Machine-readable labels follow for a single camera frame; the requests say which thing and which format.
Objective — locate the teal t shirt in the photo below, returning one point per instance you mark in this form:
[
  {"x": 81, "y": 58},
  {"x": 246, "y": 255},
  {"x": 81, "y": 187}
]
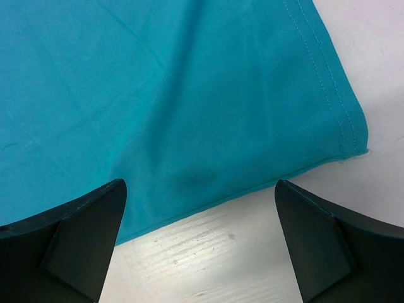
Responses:
[{"x": 192, "y": 103}]

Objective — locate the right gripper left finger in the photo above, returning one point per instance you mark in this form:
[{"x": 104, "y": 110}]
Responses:
[{"x": 63, "y": 254}]

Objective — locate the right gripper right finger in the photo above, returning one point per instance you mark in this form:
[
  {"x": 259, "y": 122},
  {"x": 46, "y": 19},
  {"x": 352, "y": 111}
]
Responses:
[{"x": 339, "y": 255}]

